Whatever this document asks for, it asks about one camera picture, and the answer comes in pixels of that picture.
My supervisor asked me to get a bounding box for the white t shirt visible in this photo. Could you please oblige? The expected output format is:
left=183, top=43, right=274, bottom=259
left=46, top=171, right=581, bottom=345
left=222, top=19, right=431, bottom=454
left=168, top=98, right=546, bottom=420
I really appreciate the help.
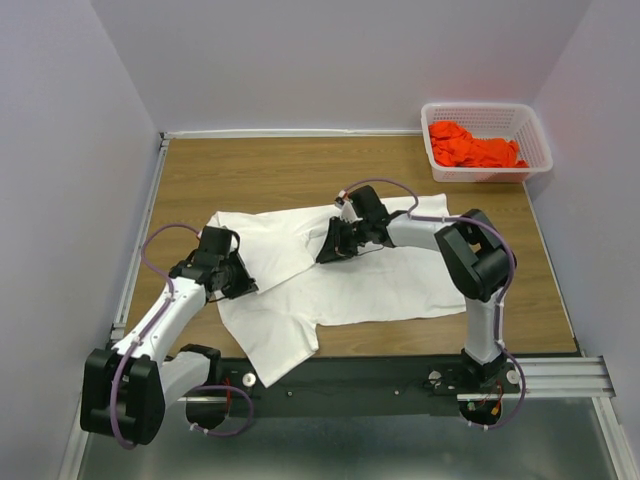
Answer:
left=209, top=205, right=465, bottom=387

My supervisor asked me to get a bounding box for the aluminium frame rail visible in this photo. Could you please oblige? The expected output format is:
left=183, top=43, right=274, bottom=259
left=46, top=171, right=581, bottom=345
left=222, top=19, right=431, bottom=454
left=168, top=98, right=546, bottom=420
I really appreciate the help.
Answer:
left=69, top=136, right=614, bottom=479

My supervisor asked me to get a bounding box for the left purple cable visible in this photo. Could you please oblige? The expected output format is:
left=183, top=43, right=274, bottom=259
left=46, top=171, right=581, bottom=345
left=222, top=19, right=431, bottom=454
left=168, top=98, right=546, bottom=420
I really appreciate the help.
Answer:
left=110, top=223, right=255, bottom=450

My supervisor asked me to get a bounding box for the white plastic basket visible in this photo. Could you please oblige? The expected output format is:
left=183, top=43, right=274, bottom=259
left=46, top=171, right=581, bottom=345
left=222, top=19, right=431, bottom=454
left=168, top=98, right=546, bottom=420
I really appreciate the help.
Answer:
left=421, top=102, right=553, bottom=183

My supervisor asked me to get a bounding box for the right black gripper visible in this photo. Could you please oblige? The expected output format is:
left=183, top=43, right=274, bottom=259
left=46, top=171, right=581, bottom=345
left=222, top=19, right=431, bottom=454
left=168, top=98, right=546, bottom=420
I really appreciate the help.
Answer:
left=314, top=216, right=369, bottom=265

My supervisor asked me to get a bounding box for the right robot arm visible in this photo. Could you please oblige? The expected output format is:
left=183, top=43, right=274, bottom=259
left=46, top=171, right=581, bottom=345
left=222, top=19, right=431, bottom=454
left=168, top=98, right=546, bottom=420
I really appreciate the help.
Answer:
left=316, top=185, right=517, bottom=392

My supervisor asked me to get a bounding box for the orange t shirt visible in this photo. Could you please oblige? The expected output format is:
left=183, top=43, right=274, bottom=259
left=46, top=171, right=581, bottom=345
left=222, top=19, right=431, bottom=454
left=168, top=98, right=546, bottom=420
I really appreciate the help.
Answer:
left=428, top=121, right=529, bottom=169

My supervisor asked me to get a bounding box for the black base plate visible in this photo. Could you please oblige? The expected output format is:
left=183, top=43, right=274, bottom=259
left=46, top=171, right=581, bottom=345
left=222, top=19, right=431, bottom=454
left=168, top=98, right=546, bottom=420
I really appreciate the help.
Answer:
left=186, top=355, right=520, bottom=429

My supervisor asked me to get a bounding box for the purple cable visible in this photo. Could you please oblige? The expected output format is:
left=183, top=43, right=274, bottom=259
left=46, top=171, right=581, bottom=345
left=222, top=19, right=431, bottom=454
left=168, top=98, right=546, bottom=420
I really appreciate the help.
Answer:
left=344, top=178, right=527, bottom=431
left=110, top=223, right=255, bottom=450

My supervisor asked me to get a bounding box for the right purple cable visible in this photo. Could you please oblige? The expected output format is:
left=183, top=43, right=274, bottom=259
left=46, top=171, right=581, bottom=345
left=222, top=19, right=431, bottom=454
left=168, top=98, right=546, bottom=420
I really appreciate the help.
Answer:
left=344, top=178, right=527, bottom=431

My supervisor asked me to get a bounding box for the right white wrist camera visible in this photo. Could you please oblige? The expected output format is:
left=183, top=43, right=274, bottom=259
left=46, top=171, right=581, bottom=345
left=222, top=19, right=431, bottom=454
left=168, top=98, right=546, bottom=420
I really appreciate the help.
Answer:
left=334, top=190, right=358, bottom=223

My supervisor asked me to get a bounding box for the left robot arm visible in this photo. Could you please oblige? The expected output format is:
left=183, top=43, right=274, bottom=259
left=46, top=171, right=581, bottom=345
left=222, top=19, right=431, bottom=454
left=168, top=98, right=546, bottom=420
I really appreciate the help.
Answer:
left=79, top=226, right=258, bottom=450

